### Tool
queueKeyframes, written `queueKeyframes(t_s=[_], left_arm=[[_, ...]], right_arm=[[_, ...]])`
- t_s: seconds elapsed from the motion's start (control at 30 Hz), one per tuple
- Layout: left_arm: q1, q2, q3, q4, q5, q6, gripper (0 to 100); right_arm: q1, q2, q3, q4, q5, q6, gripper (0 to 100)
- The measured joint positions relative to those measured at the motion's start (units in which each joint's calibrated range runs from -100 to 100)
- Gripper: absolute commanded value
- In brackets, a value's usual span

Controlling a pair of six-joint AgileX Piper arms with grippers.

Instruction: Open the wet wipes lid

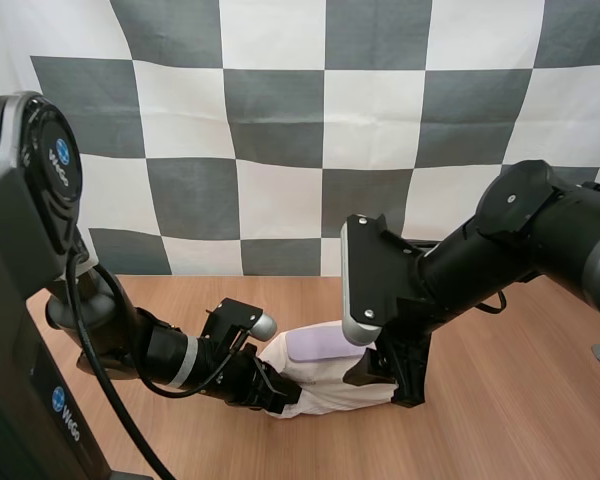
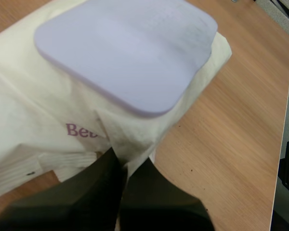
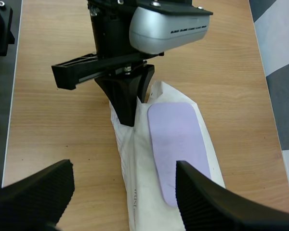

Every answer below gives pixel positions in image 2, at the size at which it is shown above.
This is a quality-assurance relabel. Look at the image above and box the white wet wipes pack lilac lid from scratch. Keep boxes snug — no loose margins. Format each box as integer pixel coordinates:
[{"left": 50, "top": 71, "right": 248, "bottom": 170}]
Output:
[{"left": 0, "top": 0, "right": 233, "bottom": 202}]

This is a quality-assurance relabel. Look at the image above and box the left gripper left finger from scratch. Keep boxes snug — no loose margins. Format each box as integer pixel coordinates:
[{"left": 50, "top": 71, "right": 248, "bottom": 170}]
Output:
[{"left": 0, "top": 147, "right": 123, "bottom": 231}]

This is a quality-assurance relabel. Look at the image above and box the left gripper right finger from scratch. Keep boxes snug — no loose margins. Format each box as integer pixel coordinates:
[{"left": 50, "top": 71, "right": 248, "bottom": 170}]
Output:
[{"left": 118, "top": 157, "right": 217, "bottom": 231}]

